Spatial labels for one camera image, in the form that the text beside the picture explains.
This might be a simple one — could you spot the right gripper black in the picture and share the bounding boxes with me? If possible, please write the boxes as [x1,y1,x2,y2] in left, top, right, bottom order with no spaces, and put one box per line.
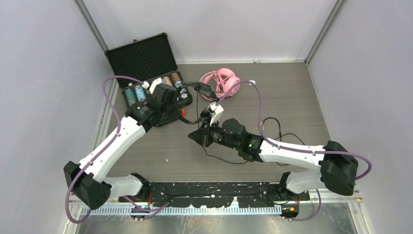
[188,117,240,151]

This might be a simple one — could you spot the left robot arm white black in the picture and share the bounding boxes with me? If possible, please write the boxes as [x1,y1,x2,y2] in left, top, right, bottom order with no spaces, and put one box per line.
[63,83,181,210]

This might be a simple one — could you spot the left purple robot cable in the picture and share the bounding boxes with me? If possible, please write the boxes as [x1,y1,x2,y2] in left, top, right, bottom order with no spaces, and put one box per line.
[65,75,150,224]

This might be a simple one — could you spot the black headphone cable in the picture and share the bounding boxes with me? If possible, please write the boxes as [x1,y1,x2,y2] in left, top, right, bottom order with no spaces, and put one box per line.
[195,85,305,166]

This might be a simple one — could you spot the black poker chip case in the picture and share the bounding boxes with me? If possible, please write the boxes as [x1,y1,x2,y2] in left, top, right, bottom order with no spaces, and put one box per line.
[105,33,193,108]

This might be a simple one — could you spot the pink headphone cable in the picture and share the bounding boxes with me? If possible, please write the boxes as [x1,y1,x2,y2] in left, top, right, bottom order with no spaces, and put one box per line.
[213,69,228,94]

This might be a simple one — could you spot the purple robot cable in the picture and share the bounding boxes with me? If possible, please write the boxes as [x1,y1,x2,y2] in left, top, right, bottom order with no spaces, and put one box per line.
[65,75,150,224]
[218,80,373,222]

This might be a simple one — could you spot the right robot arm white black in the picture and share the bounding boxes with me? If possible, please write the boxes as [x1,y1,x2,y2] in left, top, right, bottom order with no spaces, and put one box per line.
[188,118,358,200]

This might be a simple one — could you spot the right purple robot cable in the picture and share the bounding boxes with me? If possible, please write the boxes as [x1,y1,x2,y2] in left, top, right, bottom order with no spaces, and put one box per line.
[218,80,373,222]

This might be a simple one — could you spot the pink headphones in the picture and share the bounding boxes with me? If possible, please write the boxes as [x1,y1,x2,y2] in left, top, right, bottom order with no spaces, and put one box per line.
[200,68,241,98]

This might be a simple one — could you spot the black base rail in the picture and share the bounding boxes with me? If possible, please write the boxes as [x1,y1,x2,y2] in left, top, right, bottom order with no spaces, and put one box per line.
[119,182,310,208]

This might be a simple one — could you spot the black headphones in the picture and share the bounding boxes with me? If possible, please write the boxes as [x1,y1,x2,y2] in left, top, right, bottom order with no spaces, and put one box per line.
[175,81,217,125]

